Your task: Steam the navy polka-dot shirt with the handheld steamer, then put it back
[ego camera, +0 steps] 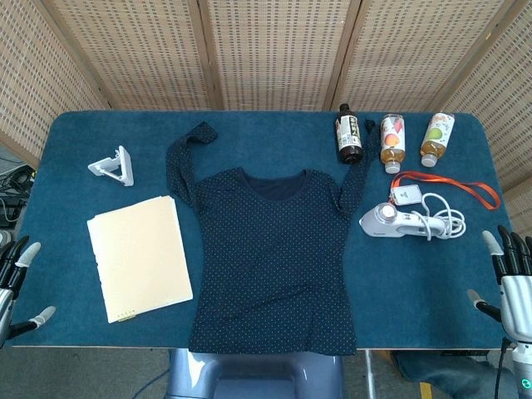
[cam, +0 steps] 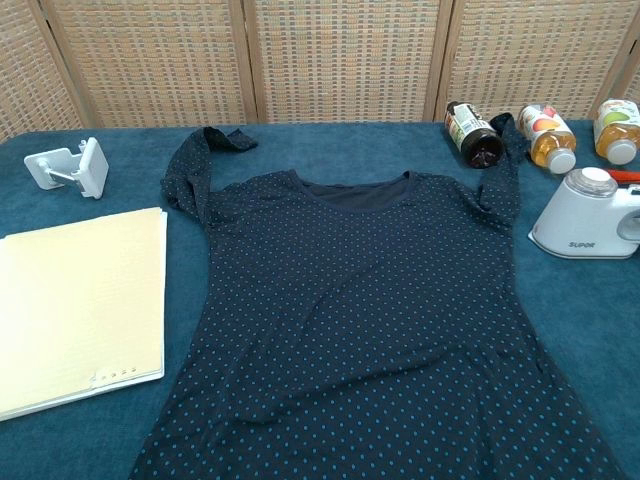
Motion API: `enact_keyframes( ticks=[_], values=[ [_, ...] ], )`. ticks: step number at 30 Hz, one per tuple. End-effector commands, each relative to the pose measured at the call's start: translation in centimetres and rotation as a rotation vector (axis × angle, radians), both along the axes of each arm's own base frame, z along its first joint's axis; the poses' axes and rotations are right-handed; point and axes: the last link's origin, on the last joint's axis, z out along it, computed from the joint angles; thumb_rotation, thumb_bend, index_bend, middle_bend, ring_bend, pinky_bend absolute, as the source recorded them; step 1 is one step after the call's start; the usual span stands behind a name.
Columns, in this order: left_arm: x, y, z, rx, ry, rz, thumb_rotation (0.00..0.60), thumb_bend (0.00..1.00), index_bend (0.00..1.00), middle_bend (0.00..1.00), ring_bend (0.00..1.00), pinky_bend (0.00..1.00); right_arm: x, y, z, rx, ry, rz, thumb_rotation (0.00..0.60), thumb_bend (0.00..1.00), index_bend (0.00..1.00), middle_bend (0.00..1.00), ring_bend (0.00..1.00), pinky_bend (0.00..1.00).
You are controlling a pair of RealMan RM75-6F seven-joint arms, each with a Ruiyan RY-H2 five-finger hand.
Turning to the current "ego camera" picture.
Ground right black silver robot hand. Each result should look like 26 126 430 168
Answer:
467 225 532 344

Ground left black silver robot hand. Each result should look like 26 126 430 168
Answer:
0 235 57 348

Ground white Supor garment steamer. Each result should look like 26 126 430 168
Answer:
359 202 446 241

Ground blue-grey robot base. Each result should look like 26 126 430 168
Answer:
165 347 346 399

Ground navy polka dot shirt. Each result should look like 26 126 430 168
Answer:
165 118 380 357

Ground blue felt table cover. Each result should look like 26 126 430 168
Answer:
7 110 519 350

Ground cream paper folder stack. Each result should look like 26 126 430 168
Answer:
86 195 195 324

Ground white ID badge holder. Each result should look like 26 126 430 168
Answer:
389 185 423 208

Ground white table leg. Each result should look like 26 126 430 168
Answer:
363 349 375 399

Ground white folding phone stand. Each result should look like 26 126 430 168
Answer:
86 145 135 187

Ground green apple label tea bottle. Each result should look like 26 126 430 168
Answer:
419 111 456 168

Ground peach label tea bottle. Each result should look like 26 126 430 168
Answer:
379 113 406 175

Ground dark brown drink bottle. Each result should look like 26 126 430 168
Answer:
334 103 364 165

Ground woven bamboo folding screen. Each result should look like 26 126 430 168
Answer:
0 0 532 195

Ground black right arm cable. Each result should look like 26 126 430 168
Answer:
494 337 513 399

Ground white cable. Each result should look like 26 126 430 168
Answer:
421 191 467 241

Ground black floor cables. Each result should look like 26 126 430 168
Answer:
0 164 37 229

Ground orange lanyard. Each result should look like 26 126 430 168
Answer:
391 170 500 211

